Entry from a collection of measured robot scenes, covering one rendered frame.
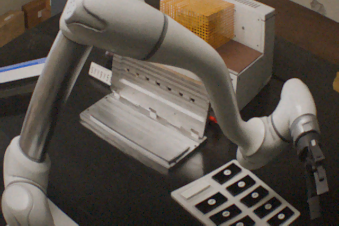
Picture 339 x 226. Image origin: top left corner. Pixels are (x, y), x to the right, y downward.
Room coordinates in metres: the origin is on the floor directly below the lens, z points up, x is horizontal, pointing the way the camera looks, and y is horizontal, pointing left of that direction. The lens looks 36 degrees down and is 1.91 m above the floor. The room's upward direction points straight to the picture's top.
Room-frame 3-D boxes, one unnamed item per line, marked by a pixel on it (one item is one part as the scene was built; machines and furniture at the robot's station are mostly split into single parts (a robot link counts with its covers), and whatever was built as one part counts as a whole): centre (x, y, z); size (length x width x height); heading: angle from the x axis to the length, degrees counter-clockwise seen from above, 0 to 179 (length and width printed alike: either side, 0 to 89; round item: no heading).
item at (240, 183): (0.91, -0.23, 0.92); 0.10 x 0.05 x 0.01; 123
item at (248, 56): (1.55, -0.23, 1.09); 0.75 x 0.40 x 0.38; 50
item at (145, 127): (1.23, 0.11, 0.92); 0.44 x 0.21 x 0.04; 50
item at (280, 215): (0.72, -0.37, 0.92); 0.10 x 0.05 x 0.01; 123
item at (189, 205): (0.81, -0.23, 0.90); 0.40 x 0.27 x 0.01; 35
